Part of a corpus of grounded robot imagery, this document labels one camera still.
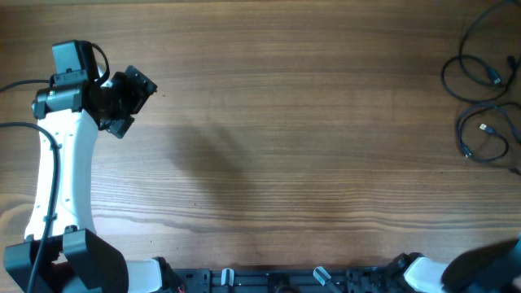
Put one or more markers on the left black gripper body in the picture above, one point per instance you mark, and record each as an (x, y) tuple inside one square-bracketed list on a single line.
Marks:
[(124, 98)]

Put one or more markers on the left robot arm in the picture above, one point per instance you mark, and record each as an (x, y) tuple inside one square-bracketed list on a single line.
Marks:
[(61, 251)]

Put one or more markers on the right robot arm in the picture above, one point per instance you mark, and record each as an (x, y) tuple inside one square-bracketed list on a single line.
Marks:
[(493, 268)]

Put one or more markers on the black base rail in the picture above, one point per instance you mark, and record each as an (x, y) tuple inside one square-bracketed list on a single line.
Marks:
[(355, 280)]

